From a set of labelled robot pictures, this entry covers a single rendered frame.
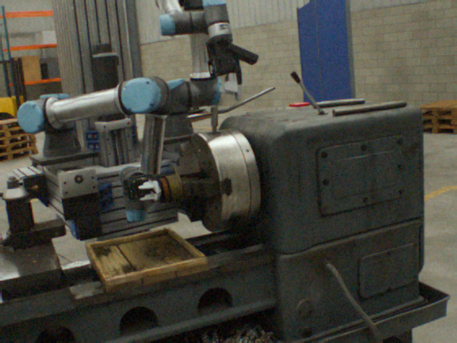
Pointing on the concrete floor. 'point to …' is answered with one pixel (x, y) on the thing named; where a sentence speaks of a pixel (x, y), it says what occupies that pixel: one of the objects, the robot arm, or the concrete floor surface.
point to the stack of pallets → (9, 141)
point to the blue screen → (326, 51)
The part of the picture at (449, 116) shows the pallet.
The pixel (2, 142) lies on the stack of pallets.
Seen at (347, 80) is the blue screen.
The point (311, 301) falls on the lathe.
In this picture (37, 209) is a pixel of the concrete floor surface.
